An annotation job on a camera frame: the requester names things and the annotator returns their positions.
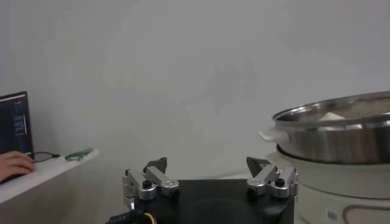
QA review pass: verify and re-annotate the black laptop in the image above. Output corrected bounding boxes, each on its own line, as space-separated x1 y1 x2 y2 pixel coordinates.
0 91 34 156

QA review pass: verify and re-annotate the perforated steel steamer basket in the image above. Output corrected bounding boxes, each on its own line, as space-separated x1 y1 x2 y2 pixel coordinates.
258 91 390 165

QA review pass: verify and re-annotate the white electric cooker base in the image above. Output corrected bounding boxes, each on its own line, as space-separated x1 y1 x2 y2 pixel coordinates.
264 149 390 224

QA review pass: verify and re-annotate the green handled knife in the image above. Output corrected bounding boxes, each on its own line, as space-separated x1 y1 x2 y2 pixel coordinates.
64 148 94 161

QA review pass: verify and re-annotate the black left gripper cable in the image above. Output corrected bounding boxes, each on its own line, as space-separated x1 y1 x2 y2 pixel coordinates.
106 209 156 224

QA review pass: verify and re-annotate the thin black looped cable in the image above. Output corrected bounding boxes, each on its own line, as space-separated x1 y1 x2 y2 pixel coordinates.
32 151 61 164

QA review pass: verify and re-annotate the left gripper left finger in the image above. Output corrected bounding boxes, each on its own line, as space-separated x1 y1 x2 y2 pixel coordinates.
122 156 181 208

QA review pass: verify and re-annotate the person's bare hand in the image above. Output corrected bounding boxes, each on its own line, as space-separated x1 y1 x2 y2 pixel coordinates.
0 151 36 183

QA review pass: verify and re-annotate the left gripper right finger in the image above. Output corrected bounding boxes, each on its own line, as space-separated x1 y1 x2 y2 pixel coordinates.
246 156 299 200

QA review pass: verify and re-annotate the white side table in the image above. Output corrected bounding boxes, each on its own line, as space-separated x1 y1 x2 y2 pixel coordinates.
0 149 101 224

